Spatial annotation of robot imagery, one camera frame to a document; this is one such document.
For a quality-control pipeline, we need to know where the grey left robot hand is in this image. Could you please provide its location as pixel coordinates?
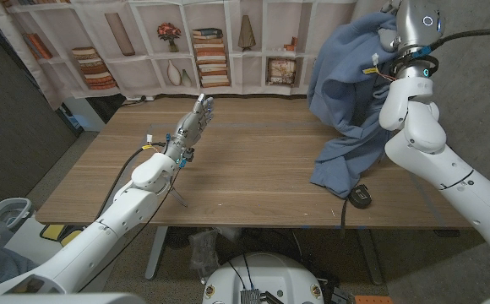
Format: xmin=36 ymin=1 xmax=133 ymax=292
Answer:
xmin=164 ymin=93 xmax=215 ymax=164

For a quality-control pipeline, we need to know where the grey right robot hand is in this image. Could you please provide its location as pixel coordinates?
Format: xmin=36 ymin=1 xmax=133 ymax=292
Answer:
xmin=378 ymin=0 xmax=445 ymax=79

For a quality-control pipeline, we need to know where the blue hoodie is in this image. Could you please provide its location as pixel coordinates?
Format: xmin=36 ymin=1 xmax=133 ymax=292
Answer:
xmin=307 ymin=11 xmax=400 ymax=199

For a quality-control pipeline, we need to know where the black tape measure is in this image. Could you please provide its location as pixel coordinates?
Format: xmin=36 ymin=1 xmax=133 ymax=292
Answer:
xmin=340 ymin=183 xmax=373 ymax=242

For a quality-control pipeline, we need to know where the printed bookshelf backdrop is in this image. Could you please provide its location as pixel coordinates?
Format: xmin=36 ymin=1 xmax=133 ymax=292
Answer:
xmin=0 ymin=0 xmax=381 ymax=111

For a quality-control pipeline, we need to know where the white cabinet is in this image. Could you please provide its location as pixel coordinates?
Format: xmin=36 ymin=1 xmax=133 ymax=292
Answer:
xmin=63 ymin=97 xmax=106 ymax=133

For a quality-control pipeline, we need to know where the clear plastic bag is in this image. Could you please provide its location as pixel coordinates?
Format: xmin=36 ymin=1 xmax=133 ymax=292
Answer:
xmin=188 ymin=229 xmax=221 ymax=280

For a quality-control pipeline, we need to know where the grey table leg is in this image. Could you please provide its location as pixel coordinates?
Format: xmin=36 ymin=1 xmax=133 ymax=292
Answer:
xmin=144 ymin=226 xmax=170 ymax=281
xmin=356 ymin=227 xmax=384 ymax=286

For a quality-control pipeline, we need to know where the yellow black floor object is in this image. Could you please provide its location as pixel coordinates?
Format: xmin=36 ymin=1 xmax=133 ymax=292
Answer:
xmin=40 ymin=223 xmax=90 ymax=248

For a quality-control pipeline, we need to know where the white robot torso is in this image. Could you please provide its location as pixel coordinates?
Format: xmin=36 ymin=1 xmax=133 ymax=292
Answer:
xmin=201 ymin=252 xmax=325 ymax=304

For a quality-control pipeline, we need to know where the white grey plastic bin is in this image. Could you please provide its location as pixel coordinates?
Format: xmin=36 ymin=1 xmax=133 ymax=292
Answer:
xmin=0 ymin=197 xmax=34 ymax=233

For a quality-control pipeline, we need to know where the person leg in jeans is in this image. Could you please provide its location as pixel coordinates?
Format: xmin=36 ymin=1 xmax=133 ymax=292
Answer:
xmin=0 ymin=217 xmax=39 ymax=292

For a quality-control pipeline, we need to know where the orange box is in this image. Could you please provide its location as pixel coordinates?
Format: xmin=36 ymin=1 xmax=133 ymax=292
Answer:
xmin=354 ymin=295 xmax=394 ymax=304

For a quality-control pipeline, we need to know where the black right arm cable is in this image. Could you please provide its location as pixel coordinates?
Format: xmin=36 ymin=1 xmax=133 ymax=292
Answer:
xmin=428 ymin=27 xmax=490 ymax=52

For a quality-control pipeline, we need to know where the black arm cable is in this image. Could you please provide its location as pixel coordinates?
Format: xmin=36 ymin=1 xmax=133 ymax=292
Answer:
xmin=95 ymin=141 xmax=168 ymax=223
xmin=428 ymin=27 xmax=490 ymax=52

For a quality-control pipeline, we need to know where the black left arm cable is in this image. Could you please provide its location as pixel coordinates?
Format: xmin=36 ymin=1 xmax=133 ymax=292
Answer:
xmin=95 ymin=141 xmax=168 ymax=223

